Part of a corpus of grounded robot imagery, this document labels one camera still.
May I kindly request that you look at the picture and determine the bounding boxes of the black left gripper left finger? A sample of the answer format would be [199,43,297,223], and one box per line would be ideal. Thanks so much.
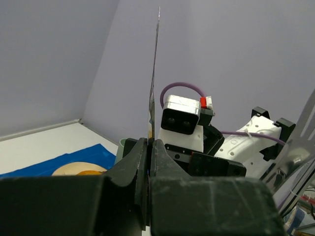
[0,138,148,236]

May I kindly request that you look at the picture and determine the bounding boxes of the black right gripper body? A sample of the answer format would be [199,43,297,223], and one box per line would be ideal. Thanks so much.
[164,124,247,177]

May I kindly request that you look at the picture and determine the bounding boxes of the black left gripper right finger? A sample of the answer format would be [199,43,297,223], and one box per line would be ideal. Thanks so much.
[150,140,285,236]

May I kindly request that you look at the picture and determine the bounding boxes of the metal serving tongs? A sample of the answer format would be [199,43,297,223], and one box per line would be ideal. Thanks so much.
[148,7,160,143]

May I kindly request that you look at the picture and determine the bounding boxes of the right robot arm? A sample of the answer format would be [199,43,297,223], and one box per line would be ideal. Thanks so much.
[158,107,296,178]

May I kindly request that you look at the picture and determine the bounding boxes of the green plastic cup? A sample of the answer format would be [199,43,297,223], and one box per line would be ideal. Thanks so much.
[114,138,126,165]

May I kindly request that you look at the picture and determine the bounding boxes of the blue printed placemat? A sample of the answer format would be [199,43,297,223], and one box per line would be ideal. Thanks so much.
[0,144,116,178]

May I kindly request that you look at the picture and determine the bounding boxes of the beige patterned plate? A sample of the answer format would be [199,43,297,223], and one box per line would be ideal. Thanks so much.
[52,162,107,176]

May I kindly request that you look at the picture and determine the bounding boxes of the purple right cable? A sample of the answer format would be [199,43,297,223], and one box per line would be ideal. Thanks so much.
[159,82,287,146]

